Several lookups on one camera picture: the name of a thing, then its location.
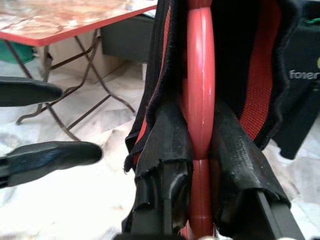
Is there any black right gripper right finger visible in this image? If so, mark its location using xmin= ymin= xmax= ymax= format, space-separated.
xmin=209 ymin=97 xmax=308 ymax=240

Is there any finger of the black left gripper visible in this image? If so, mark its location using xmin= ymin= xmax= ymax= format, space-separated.
xmin=0 ymin=76 xmax=64 ymax=108
xmin=0 ymin=140 xmax=104 ymax=188

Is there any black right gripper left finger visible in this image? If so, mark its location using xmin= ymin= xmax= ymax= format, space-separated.
xmin=121 ymin=99 xmax=195 ymax=240

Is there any red plastic hanger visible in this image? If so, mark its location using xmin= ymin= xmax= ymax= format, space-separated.
xmin=179 ymin=0 xmax=219 ymax=240

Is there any green plastic box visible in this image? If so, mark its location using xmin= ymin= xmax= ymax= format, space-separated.
xmin=0 ymin=39 xmax=35 ymax=63

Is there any marble top folding table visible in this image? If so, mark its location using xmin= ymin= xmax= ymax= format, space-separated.
xmin=0 ymin=0 xmax=159 ymax=142

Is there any brown cardboard box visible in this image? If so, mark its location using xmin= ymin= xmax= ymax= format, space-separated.
xmin=46 ymin=28 xmax=127 ymax=85

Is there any black printed t-shirt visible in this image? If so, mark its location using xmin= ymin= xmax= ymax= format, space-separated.
xmin=271 ymin=14 xmax=320 ymax=161

